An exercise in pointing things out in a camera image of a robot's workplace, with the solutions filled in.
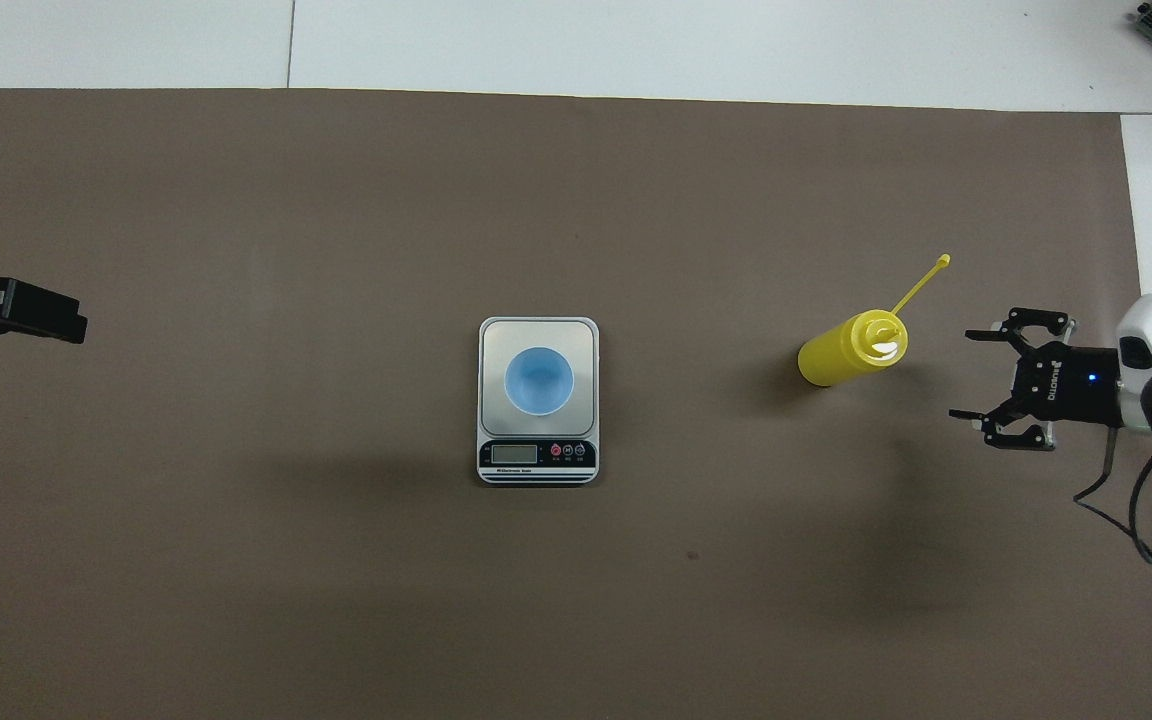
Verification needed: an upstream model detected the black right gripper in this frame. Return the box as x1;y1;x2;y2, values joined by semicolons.
948;307;1124;452

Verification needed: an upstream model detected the yellow squeeze bottle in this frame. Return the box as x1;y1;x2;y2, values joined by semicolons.
798;254;952;388

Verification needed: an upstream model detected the light blue paper cup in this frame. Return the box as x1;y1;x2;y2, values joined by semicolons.
504;346;575;416

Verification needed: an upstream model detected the silver digital kitchen scale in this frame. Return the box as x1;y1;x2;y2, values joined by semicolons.
477;316;601;487

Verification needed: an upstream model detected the brown table mat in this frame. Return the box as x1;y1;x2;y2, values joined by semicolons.
0;88;1152;720

